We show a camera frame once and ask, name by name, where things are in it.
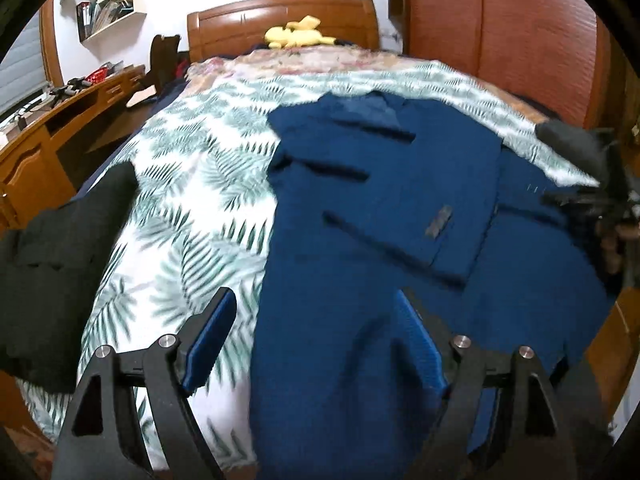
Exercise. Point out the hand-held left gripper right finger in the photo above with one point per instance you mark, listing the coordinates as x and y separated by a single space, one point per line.
425 350

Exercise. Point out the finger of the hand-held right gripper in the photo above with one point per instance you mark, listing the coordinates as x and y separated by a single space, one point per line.
615 165
575 198

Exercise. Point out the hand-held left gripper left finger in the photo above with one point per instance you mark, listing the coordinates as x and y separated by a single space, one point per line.
207 345

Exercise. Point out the navy blue suit jacket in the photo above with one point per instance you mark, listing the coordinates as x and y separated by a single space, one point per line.
350 260

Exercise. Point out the person's right hand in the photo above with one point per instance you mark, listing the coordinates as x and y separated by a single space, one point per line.
622 234

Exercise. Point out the dark grey garment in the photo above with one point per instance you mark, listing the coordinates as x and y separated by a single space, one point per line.
565 142

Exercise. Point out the wooden louvered wardrobe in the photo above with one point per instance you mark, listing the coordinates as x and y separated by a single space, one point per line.
525 35

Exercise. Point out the leaf-print bed sheet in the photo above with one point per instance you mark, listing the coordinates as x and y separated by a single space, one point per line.
200 185

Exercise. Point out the black folded garment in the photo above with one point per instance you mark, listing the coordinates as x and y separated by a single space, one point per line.
50 270

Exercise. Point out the white chair cushion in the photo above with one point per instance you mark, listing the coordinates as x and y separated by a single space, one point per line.
141 99

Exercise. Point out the wooden desk cabinet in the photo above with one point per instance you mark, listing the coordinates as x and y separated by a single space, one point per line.
30 160

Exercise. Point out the dark chair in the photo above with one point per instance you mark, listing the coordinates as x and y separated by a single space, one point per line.
162 60

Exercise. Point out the red basket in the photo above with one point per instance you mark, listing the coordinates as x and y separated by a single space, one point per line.
96 75

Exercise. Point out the black clamp tool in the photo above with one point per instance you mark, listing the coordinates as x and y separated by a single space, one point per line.
62 90
77 82

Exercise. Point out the floral blanket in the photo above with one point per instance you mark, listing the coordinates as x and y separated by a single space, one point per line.
300 65

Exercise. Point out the yellow plush toy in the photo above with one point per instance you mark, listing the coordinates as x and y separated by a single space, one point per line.
295 36

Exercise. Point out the wooden bed headboard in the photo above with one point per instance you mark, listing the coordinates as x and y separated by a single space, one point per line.
235 25

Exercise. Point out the grey window blind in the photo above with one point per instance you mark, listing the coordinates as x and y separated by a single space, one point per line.
20 70

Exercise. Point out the stack of magazines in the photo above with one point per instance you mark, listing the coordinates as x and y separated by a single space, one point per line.
112 15

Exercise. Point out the row of binders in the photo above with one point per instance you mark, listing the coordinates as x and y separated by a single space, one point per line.
83 21

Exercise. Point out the wooden window frame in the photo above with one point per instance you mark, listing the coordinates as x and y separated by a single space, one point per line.
52 45

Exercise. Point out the white wall shelf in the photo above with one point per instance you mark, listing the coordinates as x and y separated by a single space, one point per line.
136 6

